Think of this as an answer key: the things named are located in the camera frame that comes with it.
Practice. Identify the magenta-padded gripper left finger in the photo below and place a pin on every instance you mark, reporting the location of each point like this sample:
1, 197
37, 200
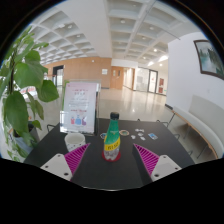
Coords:
58, 165

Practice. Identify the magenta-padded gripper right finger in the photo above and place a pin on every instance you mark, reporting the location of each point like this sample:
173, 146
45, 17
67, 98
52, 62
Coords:
165, 166

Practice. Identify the green yellow label drink bottle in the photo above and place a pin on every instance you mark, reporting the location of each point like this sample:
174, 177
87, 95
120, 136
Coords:
112, 136

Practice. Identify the white paper cup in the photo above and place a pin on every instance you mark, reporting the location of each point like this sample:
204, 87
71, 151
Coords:
75, 141

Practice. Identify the blue white rectangular card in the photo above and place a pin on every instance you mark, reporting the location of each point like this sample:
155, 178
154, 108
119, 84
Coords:
153, 136

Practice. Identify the small white sticker piece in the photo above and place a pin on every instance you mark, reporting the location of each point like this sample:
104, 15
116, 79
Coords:
133, 136
140, 134
138, 130
142, 138

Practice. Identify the flat round red coaster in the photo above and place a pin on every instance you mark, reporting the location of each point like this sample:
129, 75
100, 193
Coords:
106, 158

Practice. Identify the round printed sticker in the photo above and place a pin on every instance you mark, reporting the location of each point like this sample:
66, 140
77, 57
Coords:
103, 135
124, 132

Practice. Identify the clear acrylic sign stand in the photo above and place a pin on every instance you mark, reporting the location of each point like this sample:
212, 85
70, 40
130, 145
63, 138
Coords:
80, 106

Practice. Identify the green leafy potted plant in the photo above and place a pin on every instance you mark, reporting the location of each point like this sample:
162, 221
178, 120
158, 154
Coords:
20, 76

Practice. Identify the dark framed landscape painting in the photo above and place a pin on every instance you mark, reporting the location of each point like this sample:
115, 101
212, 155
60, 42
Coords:
210, 60

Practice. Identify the recessed ceiling lights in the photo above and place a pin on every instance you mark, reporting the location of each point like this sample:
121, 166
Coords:
122, 21

